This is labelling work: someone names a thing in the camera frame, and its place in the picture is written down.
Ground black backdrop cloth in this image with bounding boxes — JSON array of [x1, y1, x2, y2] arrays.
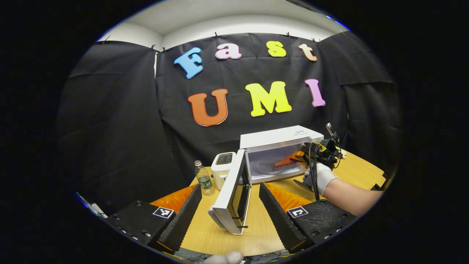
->
[[55, 31, 403, 217]]

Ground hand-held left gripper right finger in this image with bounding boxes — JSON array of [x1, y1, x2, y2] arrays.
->
[[259, 183, 359, 254]]

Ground white toaster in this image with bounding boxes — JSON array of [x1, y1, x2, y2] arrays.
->
[[211, 152, 237, 190]]

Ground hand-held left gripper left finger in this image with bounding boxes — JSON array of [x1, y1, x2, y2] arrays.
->
[[104, 183, 203, 254]]

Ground brown meat slice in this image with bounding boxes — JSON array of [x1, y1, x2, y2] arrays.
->
[[274, 155, 302, 168]]

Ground white microwave oven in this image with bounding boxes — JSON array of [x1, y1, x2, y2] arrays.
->
[[208, 125, 325, 235]]

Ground clear plastic water bottle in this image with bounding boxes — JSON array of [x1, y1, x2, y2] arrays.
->
[[194, 160, 215, 196]]

